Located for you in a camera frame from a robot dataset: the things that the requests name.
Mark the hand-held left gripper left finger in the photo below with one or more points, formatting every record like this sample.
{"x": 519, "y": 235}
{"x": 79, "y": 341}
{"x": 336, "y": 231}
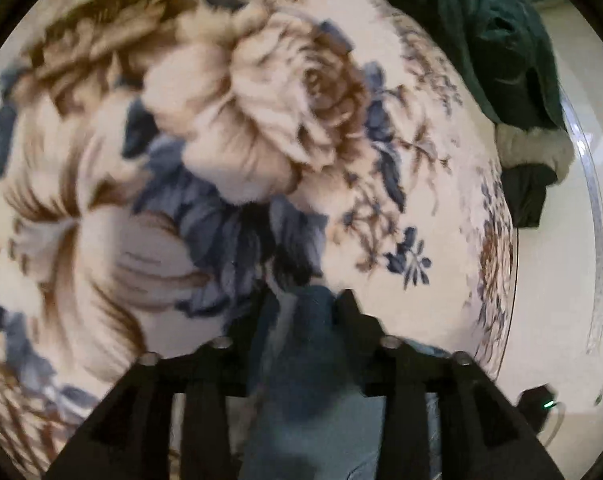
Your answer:
{"x": 254, "y": 330}

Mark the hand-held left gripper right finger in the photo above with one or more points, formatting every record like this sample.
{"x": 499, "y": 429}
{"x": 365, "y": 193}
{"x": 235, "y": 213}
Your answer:
{"x": 354, "y": 325}

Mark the blue denim pants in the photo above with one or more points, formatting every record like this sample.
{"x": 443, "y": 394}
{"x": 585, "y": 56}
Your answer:
{"x": 301, "y": 385}

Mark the black charger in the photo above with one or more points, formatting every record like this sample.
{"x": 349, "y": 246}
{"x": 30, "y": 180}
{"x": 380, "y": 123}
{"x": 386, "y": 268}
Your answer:
{"x": 534, "y": 402}

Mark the white bed headboard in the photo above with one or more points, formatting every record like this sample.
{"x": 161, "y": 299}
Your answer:
{"x": 551, "y": 285}

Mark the black cloth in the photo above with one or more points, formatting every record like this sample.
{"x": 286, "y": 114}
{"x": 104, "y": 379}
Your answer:
{"x": 529, "y": 195}

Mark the floral bed sheet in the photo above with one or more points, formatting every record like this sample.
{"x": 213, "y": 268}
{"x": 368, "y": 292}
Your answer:
{"x": 231, "y": 110}

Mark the grey cloth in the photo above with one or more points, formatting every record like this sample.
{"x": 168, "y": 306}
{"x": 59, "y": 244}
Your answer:
{"x": 531, "y": 147}

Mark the teal plush blanket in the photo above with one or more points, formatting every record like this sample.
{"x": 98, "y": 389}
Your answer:
{"x": 456, "y": 35}

